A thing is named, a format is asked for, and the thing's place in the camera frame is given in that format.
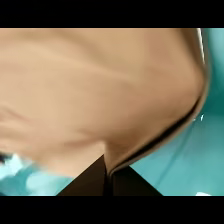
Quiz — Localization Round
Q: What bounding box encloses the beige garment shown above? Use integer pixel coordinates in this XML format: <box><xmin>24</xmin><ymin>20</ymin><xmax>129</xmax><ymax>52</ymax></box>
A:
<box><xmin>0</xmin><ymin>28</ymin><xmax>212</xmax><ymax>179</ymax></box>

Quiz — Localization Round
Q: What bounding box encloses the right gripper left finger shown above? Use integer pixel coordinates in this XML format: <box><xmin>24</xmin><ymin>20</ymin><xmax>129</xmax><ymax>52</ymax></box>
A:
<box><xmin>56</xmin><ymin>153</ymin><xmax>108</xmax><ymax>197</ymax></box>

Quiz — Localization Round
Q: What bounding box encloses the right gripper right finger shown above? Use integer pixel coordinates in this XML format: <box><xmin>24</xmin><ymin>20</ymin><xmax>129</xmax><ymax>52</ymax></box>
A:
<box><xmin>107</xmin><ymin>165</ymin><xmax>164</xmax><ymax>197</ymax></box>

